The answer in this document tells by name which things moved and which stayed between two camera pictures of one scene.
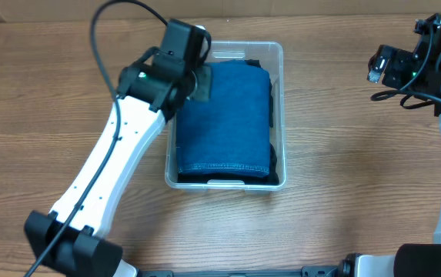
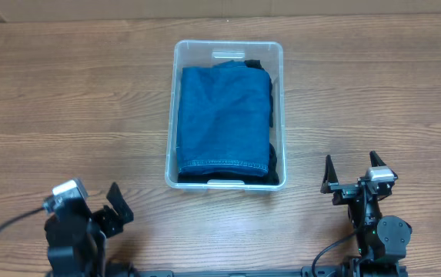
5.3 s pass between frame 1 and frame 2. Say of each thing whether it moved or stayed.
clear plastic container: stayed
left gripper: moved
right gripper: moved
